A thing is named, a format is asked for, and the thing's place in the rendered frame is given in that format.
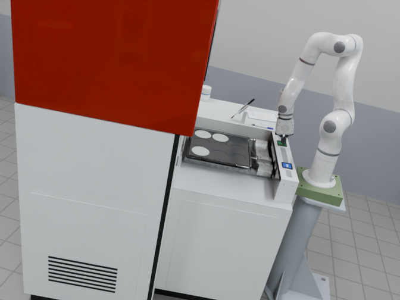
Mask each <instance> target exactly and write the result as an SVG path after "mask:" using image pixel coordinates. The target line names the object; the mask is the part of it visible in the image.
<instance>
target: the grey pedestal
mask: <svg viewBox="0 0 400 300"><path fill-rule="evenodd" d="M323 208H327V209H330V210H333V211H337V212H340V213H345V211H346V209H345V203H344V199H343V200H342V203H341V205H340V206H339V207H337V206H334V205H330V204H327V203H324V202H320V201H316V200H313V199H310V198H305V197H303V196H299V195H297V197H296V199H295V202H294V205H293V208H292V209H293V211H292V214H291V217H290V220H289V222H288V225H287V228H286V230H285V233H284V236H283V239H282V241H281V244H280V246H279V250H278V252H277V255H276V257H275V260H274V263H273V266H272V268H271V271H270V274H269V276H268V279H267V282H266V284H265V287H264V292H265V294H266V295H267V298H268V300H330V288H329V278H328V277H326V276H322V275H320V274H316V273H312V271H311V269H310V266H309V264H308V261H307V259H306V257H305V254H304V252H305V249H306V247H307V245H308V242H309V240H310V237H311V235H312V233H313V230H314V228H315V225H316V223H317V220H318V218H319V216H320V213H321V210H322V209H323Z"/></svg>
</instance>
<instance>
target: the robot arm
mask: <svg viewBox="0 0 400 300"><path fill-rule="evenodd" d="M362 51H363V40H362V39H361V37H360V36H358V35H356V34H348V35H334V34H332V33H327V32H319V33H315V34H313V35H312V36H311V37H310V38H309V39H308V41H307V43H306V45H305V47H304V49H303V51H302V53H301V55H300V57H299V59H298V62H297V63H296V66H295V68H294V69H293V72H292V74H291V76H290V78H289V80H288V82H287V84H286V86H285V88H284V89H281V90H280V94H279V101H278V104H277V111H278V113H277V115H278V118H277V121H276V131H275V135H278V136H280V137H281V143H282V145H283V144H284V145H285V143H286V139H287V137H289V136H290V135H293V128H294V121H293V107H294V102H295V101H296V99H297V97H298V95H299V93H300V91H301V90H302V88H303V86H304V84H305V82H306V81H307V78H308V77H309V75H310V73H311V71H312V69H313V68H314V66H315V64H316V62H317V60H318V58H319V56H320V54H321V53H325V54H327V55H331V56H334V57H340V58H339V61H338V63H337V66H336V69H335V72H334V76H333V87H332V94H333V100H334V107H333V111H332V112H331V113H329V114H328V115H326V116H325V117H324V118H323V120H322V122H321V124H320V128H319V134H320V141H319V144H318V147H317V150H316V153H315V156H314V159H313V162H312V165H311V168H310V169H307V170H304V171H303V172H302V178H303V179H304V180H305V181H306V182H307V183H309V184H310V185H312V186H315V187H317V188H322V189H330V188H333V187H334V186H335V184H336V180H335V179H334V178H335V176H332V173H333V170H334V168H335V165H336V162H337V160H338V156H339V154H340V150H341V148H342V144H341V138H342V135H343V133H344V131H345V130H347V129H349V128H350V127H351V126H352V124H353V122H354V118H355V110H354V102H353V95H352V92H353V85H354V77H355V72H356V69H357V66H358V63H359V61H360V58H361V54H362ZM283 135H285V136H284V137H283Z"/></svg>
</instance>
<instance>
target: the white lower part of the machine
mask: <svg viewBox="0 0 400 300"><path fill-rule="evenodd" d="M18 190H19V203H20V226H21V250H22V263H23V286H24V293H27V294H31V300H152V299H153V296H154V291H155V285H156V281H157V275H158V269H159V264H160V258H161V252H162V248H163V241H164V235H165V229H166V225H167V219H168V212H169V208H170V203H169V206H168V211H162V210H156V209H152V208H147V207H140V206H137V205H131V204H125V203H121V202H115V201H109V200H106V199H99V198H94V197H90V196H84V195H78V194H75V193H68V192H63V191H59V190H53V189H47V188H43V187H37V186H32V185H25V184H22V183H18ZM170 202H171V198H170Z"/></svg>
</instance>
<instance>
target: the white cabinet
mask: <svg viewBox="0 0 400 300"><path fill-rule="evenodd" d="M291 214H292V211H288V210H282V209H278V208H272V207H266V206H263V205H257V204H251V203H247V202H241V201H235V200H232V199H226V198H220V197H216V196H211V195H204V194H201V193H195V192H189V191H185V190H180V189H174V188H173V192H172V196H171V202H170V208H169V212H168V219H167V225H166V229H165V235H164V241H163V246H162V252H161V258H160V264H159V269H158V275H157V281H156V285H155V292H154V293H155V294H159V295H165V296H171V297H175V298H181V299H187V300H260V298H261V295H262V293H263V290H264V287H265V284H266V282H267V279H268V276H269V274H270V271H271V268H272V266H273V263H274V260H275V257H276V255H277V252H278V250H279V246H280V244H281V241H282V239H283V236H284V233H285V230H286V228H287V225H288V222H289V220H290V217H291Z"/></svg>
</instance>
